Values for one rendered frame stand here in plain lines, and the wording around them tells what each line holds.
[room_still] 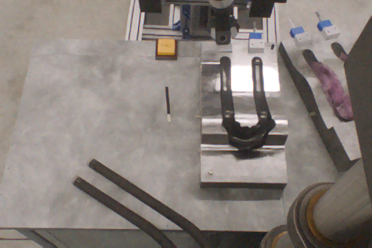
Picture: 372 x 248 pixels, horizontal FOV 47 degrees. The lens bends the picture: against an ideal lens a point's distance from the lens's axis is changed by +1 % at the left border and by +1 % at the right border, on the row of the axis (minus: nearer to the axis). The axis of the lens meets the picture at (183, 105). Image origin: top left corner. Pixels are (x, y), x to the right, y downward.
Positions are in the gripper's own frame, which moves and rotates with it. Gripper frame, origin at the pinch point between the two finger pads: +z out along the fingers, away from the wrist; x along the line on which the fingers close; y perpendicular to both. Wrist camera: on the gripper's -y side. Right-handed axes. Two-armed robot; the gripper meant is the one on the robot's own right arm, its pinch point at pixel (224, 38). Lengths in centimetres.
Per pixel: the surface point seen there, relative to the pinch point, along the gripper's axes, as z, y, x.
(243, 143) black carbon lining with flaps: 2.5, -36.0, -4.9
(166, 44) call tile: 8.0, 3.7, 21.5
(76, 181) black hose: -2, -48, 46
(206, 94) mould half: 1.7, -19.4, 6.3
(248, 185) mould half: 5.1, -48.8, -5.7
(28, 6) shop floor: 90, 81, 128
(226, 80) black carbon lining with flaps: 4.2, -13.7, -0.3
